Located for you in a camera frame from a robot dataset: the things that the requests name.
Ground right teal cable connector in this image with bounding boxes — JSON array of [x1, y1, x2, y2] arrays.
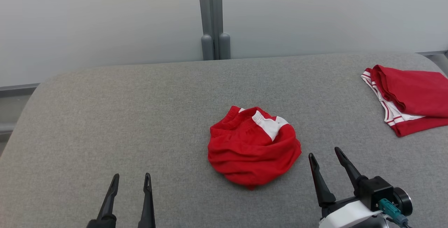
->
[[378, 198, 408, 226]]

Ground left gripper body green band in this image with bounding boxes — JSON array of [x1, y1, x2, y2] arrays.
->
[[86, 216, 117, 228]]

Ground red white shorts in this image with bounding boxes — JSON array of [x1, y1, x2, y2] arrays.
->
[[207, 105, 302, 191]]

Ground grey partition post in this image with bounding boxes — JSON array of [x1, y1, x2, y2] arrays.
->
[[197, 0, 231, 61]]

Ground red white basketball jersey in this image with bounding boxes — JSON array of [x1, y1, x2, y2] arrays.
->
[[360, 64, 448, 137]]

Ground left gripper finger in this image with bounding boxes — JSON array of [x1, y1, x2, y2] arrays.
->
[[138, 173, 156, 228], [96, 173, 120, 220]]

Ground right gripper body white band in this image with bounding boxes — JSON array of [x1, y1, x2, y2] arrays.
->
[[318, 187, 413, 228]]

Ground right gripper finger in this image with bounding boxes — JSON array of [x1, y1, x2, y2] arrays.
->
[[334, 147, 368, 195], [308, 153, 336, 207]]

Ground grey fabric sofa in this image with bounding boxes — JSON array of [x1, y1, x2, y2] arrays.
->
[[0, 51, 448, 228]]

